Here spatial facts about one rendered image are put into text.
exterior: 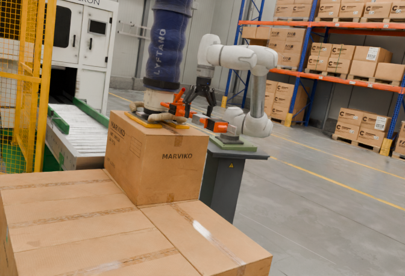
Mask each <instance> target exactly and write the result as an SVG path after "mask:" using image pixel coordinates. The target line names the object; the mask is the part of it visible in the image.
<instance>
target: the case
mask: <svg viewBox="0 0 405 276"><path fill-rule="evenodd" d="M124 112H125V111H119V110H110V119H109V125H108V135H107V144H106V150H105V159H104V168H105V169H106V170H107V172H108V173H109V174H110V175H111V176H112V177H113V178H114V180H115V181H116V182H117V183H118V185H120V187H121V188H122V189H123V191H124V192H125V193H126V194H127V195H128V196H129V198H130V199H131V200H132V201H133V202H134V203H135V205H136V206H139V205H149V204H160V203H166V202H176V201H186V200H192V199H198V197H199V191H200V187H201V180H202V177H203V170H204V163H205V160H206V154H207V147H208V143H209V137H210V136H209V135H207V134H205V133H203V132H201V131H199V130H197V129H195V128H193V127H189V129H179V128H174V127H172V126H170V125H168V124H166V123H164V122H162V121H160V122H158V123H159V124H160V125H162V128H146V127H144V126H143V125H141V124H139V123H138V122H136V121H134V120H132V119H131V118H129V117H128V116H126V115H124Z"/></svg>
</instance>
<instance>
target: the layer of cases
mask: <svg viewBox="0 0 405 276"><path fill-rule="evenodd" d="M272 258H273V255H272V254H271V253H269V252H268V251H267V250H265V249H264V248H262V247H261V246H260V245H259V244H257V243H256V242H255V241H253V240H252V239H250V238H249V237H248V236H247V235H245V234H244V233H243V232H241V231H240V230H238V229H237V228H236V227H235V226H233V225H232V224H230V223H229V222H228V221H226V220H225V219H224V218H223V217H221V216H220V215H218V214H217V213H216V212H214V211H213V210H212V209H211V208H209V207H208V206H206V205H205V204H204V203H203V202H201V201H200V200H199V199H192V200H186V201H176V202H166V203H160V204H149V205H139V206H136V205H135V203H134V202H133V201H132V200H131V199H130V198H129V196H128V195H127V194H126V193H125V192H124V191H123V189H122V188H121V187H120V185H118V183H117V182H116V181H115V180H114V178H113V177H112V176H111V175H110V174H109V173H108V172H107V170H106V169H88V170H77V171H55V172H34V173H23V174H1V175H0V276H268V275H269V270H270V267H271V262H272Z"/></svg>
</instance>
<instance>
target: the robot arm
mask: <svg viewBox="0 0 405 276"><path fill-rule="evenodd" d="M220 44H221V41H220V39H219V37H218V36H217V35H214V34H206V35H204V36H203V37H202V39H201V42H200V44H199V49H198V56H197V59H198V65H197V69H196V75H198V77H197V78H196V86H193V85H190V89H189V91H188V92H187V94H186V96H185V97H184V99H183V100H182V102H183V103H185V108H184V110H185V115H184V117H185V118H189V113H190V103H191V102H192V101H193V100H194V99H195V98H196V97H197V96H198V95H203V96H205V97H206V99H207V101H208V103H209V105H208V107H207V116H208V117H209V118H210V117H211V113H212V110H213V107H214V106H216V105H217V104H216V98H215V93H214V91H215V89H214V88H212V87H211V88H210V85H211V80H212V79H210V78H213V75H214V71H215V66H223V67H226V68H229V69H235V70H240V71H247V70H250V72H251V73H252V74H251V107H250V112H249V113H248V114H247V115H245V114H243V111H242V109H240V108H239V107H229V108H227V110H226V111H225V113H224V115H223V117H222V120H224V121H227V122H229V124H230V125H233V126H235V127H237V130H236V135H234V134H231V133H229V132H227V133H220V136H215V138H216V139H218V140H220V141H221V142H222V143H223V144H244V142H243V141H241V140H240V139H239V135H240V134H244V135H246V136H251V137H258V138H264V137H268V136H270V135H271V131H272V128H273V123H272V121H271V120H270V119H268V117H267V114H266V113H265V112H264V106H265V92H266V77H267V73H268V72H269V70H270V69H273V68H275V67H276V65H277V62H278V54H277V53H276V51H274V50H273V49H271V48H267V47H264V46H256V45H239V46H237V45H233V46H224V45H220ZM203 65H204V66H203ZM210 66H211V67H210ZM194 90H195V91H194ZM193 91H194V93H193ZM209 91H210V95H209ZM192 93H193V95H192V96H191V94H192ZM210 96H211V98H210Z"/></svg>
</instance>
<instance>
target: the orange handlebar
mask: <svg viewBox="0 0 405 276"><path fill-rule="evenodd" d="M182 100H183V98H180V99H179V101H178V102H177V103H179V104H185V103H183V102H182ZM169 104H170V103H169V102H168V104H167V103H164V102H161V103H160V105H162V106H164V107H166V108H169ZM178 112H179V113H180V114H183V115H182V116H184V115H185V110H181V109H179V111H178ZM193 114H197V112H195V111H190V113H189V118H192V115H193ZM199 121H200V122H201V123H203V124H204V123H205V119H203V118H201V119H200V120H199ZM226 129H227V126H226V125H225V126H222V125H219V126H218V130H222V131H224V130H226Z"/></svg>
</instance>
